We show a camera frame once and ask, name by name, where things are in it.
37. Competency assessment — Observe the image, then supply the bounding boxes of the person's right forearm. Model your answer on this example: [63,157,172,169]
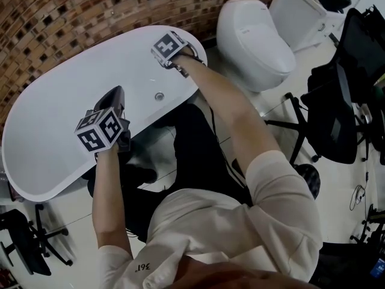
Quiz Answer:
[176,47,282,174]

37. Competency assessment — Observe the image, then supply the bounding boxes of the black mesh office chair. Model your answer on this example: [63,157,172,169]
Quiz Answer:
[335,5,385,104]

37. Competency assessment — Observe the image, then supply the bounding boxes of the person's left forearm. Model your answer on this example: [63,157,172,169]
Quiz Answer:
[91,144,135,260]

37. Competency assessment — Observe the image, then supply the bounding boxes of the person's black trousers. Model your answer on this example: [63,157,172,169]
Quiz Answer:
[87,102,255,243]

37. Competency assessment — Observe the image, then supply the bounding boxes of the white toilet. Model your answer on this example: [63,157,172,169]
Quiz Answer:
[216,0,297,93]

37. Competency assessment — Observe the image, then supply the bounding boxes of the person's chin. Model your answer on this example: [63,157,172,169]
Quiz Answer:
[168,256,313,289]

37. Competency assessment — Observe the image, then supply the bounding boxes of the person's left black shoe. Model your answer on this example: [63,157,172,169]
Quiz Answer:
[120,163,158,190]

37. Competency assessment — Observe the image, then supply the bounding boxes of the person's black shoe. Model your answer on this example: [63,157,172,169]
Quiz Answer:
[120,163,158,190]
[152,105,181,129]

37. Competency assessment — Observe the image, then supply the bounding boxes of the person's right black shoe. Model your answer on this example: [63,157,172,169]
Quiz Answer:
[152,105,181,129]

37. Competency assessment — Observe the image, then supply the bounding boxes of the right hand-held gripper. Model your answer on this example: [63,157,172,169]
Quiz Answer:
[150,30,209,79]

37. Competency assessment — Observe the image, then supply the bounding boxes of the black earphone cable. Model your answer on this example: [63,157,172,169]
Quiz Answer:
[350,170,370,212]

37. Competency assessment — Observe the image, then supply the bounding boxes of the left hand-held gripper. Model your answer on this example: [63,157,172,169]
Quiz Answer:
[73,85,132,154]

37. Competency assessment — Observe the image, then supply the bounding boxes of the blue box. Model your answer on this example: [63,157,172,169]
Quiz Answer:
[370,257,385,278]

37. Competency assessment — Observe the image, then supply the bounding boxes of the person's white shirt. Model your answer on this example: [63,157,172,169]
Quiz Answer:
[97,149,324,289]

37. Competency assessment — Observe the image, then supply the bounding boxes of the round black stool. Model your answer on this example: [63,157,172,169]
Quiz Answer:
[295,163,322,200]

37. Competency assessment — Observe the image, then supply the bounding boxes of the white bathtub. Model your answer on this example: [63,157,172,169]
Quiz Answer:
[1,25,208,204]

